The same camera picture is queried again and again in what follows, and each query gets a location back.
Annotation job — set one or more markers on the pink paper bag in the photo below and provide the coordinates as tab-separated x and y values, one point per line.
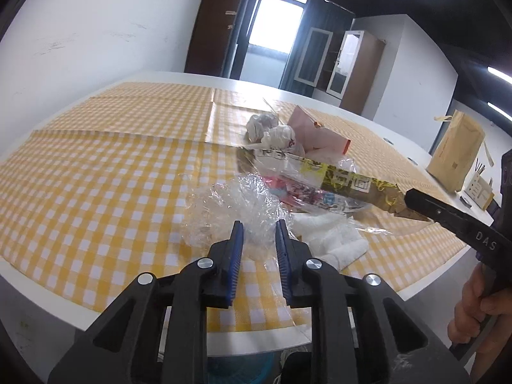
316	136

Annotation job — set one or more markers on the dark brown wooden wardrobe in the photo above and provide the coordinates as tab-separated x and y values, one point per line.
208	28

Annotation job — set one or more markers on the crumpled white paper balls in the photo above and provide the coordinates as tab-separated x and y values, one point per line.
260	126

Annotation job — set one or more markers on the person's right hand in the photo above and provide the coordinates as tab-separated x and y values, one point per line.
470	304

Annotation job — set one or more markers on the white tissue wad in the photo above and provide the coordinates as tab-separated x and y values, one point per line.
280	138

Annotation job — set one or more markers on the bright window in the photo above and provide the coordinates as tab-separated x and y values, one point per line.
272	24

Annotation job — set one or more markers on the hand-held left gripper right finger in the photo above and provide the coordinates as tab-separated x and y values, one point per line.
282	248

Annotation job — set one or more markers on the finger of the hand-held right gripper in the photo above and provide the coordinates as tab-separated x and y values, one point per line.
436	212

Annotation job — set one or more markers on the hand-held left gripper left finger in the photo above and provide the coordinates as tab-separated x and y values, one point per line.
236	248

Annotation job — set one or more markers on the wooden desk organizer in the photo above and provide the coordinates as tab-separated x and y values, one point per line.
480	192

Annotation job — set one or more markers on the yellow checked tablecloth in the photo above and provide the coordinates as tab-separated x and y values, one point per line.
100	168

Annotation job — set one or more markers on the brown cabinet with glass doors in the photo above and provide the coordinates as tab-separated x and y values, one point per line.
368	72

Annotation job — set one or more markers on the colourful snack wrapper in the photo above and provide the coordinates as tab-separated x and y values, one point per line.
296	192

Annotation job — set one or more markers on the dark curtain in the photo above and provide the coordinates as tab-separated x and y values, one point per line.
324	14

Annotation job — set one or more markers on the ceiling light strip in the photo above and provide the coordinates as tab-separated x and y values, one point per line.
502	111
502	75

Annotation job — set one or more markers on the brown paper bag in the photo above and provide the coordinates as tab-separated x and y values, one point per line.
456	152

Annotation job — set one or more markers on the clear plastic wrap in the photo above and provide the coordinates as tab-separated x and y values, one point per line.
224	204

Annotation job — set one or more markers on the white paper towel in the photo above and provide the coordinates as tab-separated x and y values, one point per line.
336	240

